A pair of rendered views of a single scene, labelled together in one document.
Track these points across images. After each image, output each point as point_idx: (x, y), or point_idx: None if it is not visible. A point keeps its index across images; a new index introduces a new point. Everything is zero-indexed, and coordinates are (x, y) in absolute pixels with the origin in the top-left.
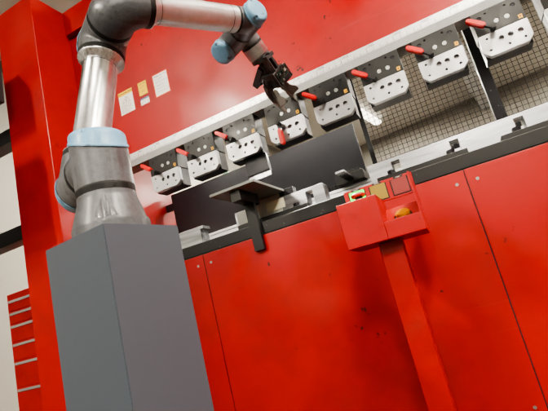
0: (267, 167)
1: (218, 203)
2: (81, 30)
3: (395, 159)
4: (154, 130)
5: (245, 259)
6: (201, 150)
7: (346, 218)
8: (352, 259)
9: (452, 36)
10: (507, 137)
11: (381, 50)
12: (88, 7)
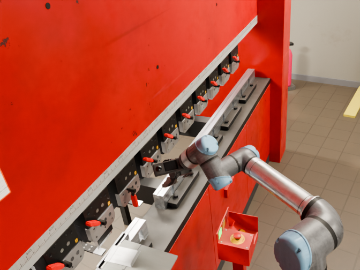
0: (111, 229)
1: None
2: (321, 255)
3: (172, 185)
4: None
5: None
6: (66, 249)
7: (249, 253)
8: (181, 261)
9: (190, 103)
10: None
11: (170, 113)
12: (338, 239)
